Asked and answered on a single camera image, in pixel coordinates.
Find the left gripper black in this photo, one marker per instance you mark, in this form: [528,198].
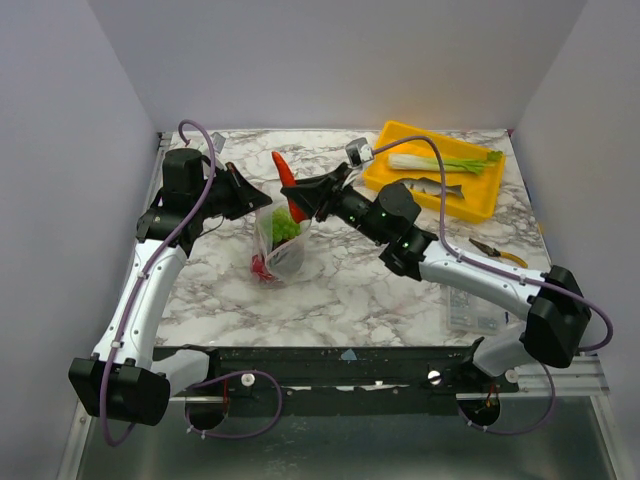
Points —
[247,198]

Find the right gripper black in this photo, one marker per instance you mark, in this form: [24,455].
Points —
[327,191]

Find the red chili pepper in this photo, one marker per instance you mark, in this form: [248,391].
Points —
[288,180]

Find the green grapes bunch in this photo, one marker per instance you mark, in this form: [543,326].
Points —
[283,227]

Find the clear pink zip top bag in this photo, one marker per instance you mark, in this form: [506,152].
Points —
[285,259]

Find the silver fish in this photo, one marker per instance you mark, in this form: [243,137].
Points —
[431,187]

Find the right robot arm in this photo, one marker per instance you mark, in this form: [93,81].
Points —
[548,304]

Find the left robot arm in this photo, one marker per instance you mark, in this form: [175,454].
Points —
[121,379]

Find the clear plastic screw box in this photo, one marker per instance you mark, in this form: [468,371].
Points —
[471,314]

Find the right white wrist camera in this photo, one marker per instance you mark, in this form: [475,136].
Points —
[359,152]

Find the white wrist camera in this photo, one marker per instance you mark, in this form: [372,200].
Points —
[359,152]
[215,140]

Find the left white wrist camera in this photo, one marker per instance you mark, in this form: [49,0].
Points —
[215,140]

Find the aluminium frame rail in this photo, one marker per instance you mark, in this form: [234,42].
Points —
[154,186]

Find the yellow handled pliers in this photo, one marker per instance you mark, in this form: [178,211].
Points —
[496,253]

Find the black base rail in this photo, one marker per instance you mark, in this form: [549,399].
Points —
[350,381]

